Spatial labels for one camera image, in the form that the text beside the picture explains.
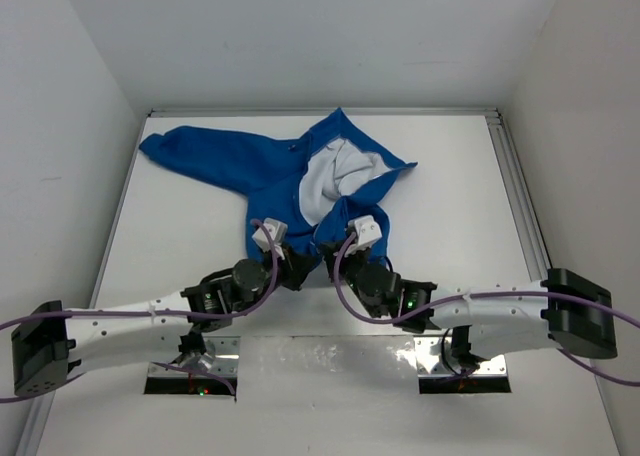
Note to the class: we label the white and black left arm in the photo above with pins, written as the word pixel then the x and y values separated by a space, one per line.
pixel 54 346

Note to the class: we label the blue zip-up jacket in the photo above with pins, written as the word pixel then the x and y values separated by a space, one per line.
pixel 316 184

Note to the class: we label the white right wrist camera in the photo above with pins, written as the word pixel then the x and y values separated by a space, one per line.
pixel 367 232

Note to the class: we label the aluminium frame rail back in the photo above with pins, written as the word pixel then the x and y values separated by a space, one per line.
pixel 313 111

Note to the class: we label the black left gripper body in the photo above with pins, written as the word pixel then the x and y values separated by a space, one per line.
pixel 287 274

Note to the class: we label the aluminium frame rail left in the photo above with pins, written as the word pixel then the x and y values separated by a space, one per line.
pixel 81 261

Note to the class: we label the metal base plate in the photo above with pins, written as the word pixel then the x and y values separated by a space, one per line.
pixel 221 358
pixel 434 359

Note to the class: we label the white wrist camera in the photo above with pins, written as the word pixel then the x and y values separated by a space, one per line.
pixel 270 233
pixel 367 232

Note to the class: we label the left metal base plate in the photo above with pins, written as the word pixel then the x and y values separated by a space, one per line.
pixel 221 358

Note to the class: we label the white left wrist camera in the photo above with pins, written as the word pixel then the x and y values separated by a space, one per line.
pixel 270 233

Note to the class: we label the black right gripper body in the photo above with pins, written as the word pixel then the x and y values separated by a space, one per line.
pixel 348 269

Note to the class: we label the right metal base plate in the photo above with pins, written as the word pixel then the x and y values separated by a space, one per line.
pixel 434 359

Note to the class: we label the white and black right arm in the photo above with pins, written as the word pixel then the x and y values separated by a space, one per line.
pixel 563 311

